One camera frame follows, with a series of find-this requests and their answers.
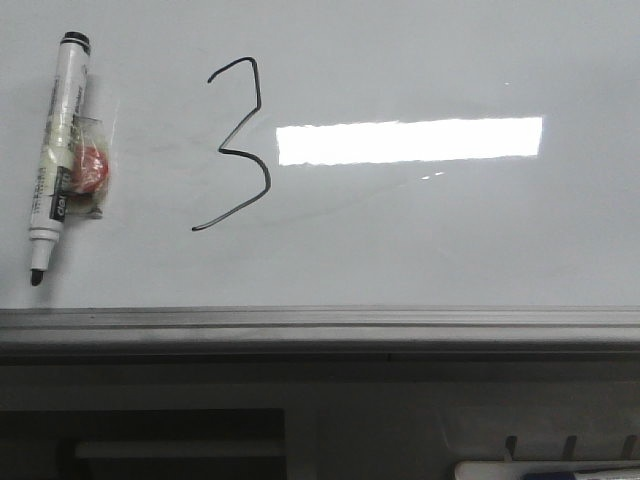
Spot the red magnet taped to marker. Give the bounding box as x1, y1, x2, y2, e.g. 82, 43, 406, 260
66, 117, 112, 220

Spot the white black whiteboard marker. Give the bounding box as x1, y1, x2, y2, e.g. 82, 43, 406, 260
29, 31, 91, 287

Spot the white whiteboard with aluminium frame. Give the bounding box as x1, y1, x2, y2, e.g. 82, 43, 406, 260
1, 1, 639, 358

